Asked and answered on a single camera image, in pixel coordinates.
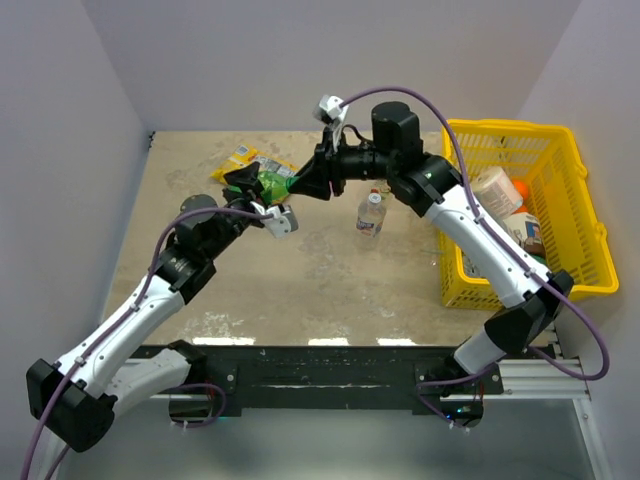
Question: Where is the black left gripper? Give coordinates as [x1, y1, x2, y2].
[206, 162, 274, 261]

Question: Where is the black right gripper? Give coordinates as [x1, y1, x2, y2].
[291, 125, 397, 199]

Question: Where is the green plastic bottle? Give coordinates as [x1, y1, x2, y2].
[248, 171, 289, 206]

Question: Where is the small white bottle cap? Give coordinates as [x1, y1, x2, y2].
[368, 193, 382, 205]

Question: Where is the small labelled clear bottle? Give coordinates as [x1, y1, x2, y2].
[356, 190, 387, 249]

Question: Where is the green bottle cap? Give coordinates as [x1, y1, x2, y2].
[286, 176, 299, 194]

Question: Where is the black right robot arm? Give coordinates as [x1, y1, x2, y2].
[290, 96, 573, 393]

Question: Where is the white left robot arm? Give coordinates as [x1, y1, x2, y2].
[26, 163, 264, 452]

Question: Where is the crumpled clear plastic bottle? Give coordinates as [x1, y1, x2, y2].
[461, 252, 485, 278]

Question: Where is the yellow snack bag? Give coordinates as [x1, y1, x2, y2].
[210, 144, 299, 184]

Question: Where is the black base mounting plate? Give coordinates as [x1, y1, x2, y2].
[167, 341, 504, 421]

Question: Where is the orange ball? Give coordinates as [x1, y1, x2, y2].
[512, 179, 529, 201]

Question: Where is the orange white carton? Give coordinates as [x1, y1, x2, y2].
[504, 212, 546, 259]

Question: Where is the yellow plastic basket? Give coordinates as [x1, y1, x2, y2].
[442, 119, 619, 302]

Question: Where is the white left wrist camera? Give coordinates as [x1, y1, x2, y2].
[251, 201, 299, 239]

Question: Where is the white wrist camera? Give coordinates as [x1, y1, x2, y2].
[251, 201, 299, 239]
[313, 95, 349, 151]

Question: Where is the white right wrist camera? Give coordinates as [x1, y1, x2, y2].
[313, 95, 349, 151]

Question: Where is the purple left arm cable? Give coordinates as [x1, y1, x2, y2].
[18, 207, 276, 480]

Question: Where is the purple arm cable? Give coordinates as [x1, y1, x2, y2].
[339, 86, 611, 431]
[18, 207, 276, 480]

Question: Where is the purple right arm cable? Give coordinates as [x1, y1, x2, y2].
[339, 86, 611, 431]

